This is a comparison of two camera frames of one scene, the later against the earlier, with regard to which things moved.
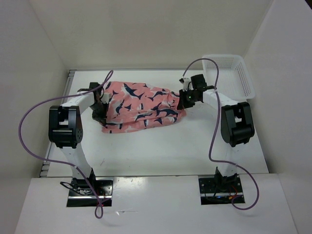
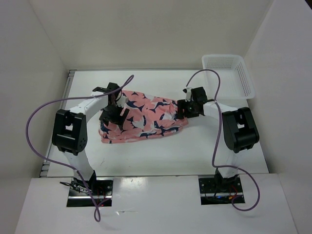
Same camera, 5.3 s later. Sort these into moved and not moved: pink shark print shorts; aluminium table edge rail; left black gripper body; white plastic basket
Moved: pink shark print shorts; left black gripper body
Not moved: white plastic basket; aluminium table edge rail
